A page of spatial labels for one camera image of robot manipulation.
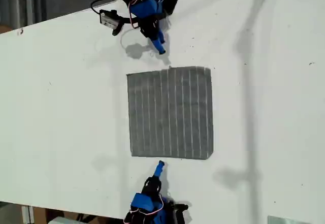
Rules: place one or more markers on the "grey striped square towel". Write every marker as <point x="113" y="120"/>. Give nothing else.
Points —
<point x="170" y="112"/>

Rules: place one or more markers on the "white plastic box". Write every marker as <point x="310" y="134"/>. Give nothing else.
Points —
<point x="62" y="220"/>

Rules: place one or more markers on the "black camera stalk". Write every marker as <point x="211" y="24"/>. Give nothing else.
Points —
<point x="127" y="20"/>
<point x="177" y="205"/>

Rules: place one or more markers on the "black camera box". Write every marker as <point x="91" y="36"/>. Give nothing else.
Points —
<point x="179" y="217"/>
<point x="108" y="19"/>

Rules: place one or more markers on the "white metal bracket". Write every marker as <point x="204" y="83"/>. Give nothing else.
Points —
<point x="27" y="215"/>

